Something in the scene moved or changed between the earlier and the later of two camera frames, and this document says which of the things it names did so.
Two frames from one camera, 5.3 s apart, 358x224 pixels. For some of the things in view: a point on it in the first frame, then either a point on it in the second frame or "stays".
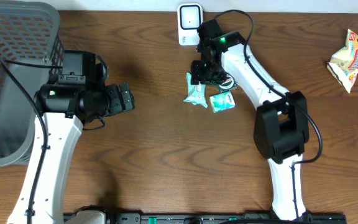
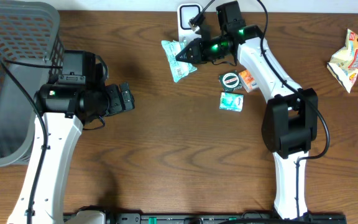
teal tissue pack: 222,101 → 233,102
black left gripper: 117,100 stays
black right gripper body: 206,72 → 212,46
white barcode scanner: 189,17 stays
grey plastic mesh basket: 21,50 stays
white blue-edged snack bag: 347,62 stays
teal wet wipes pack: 197,93 → 179,69
